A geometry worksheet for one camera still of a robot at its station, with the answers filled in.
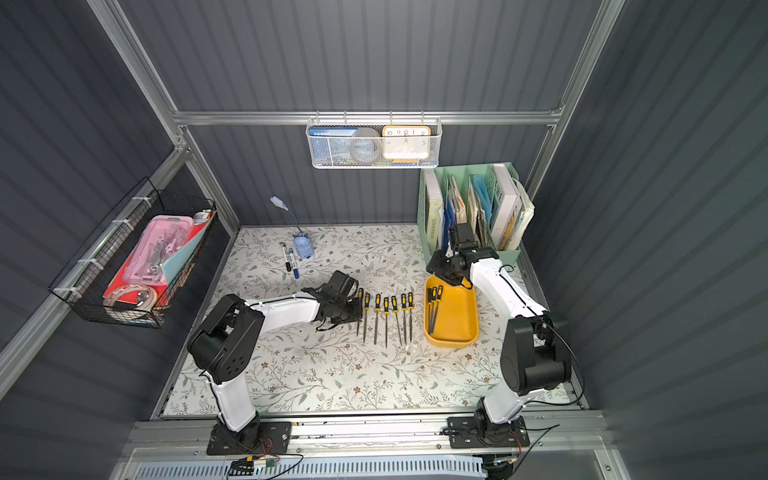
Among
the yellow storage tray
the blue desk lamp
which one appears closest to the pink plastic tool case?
the blue desk lamp

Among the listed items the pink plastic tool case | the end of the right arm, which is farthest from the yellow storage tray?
the pink plastic tool case

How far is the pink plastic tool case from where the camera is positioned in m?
0.69

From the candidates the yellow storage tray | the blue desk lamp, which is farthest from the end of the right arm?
the blue desk lamp
